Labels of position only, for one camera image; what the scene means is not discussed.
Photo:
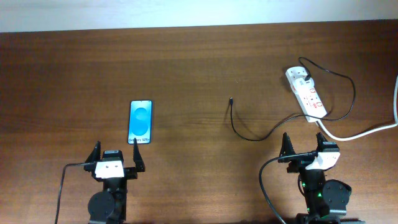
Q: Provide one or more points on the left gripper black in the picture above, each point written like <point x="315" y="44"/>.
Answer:
<point x="129" y="173"/>

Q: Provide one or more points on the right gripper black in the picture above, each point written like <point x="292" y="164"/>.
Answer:
<point x="296" y="158"/>

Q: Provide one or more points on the blue screen Galaxy smartphone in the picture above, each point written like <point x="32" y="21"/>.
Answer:
<point x="140" y="122"/>

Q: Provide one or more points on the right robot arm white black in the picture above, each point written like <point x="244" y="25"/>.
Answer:
<point x="326" y="200"/>

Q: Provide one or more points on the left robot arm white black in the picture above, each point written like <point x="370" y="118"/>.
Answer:
<point x="109" y="205"/>

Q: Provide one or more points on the white charger plug adapter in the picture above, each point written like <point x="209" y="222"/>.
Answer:
<point x="302" y="84"/>

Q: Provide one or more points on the white power strip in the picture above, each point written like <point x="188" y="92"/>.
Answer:
<point x="309" y="100"/>

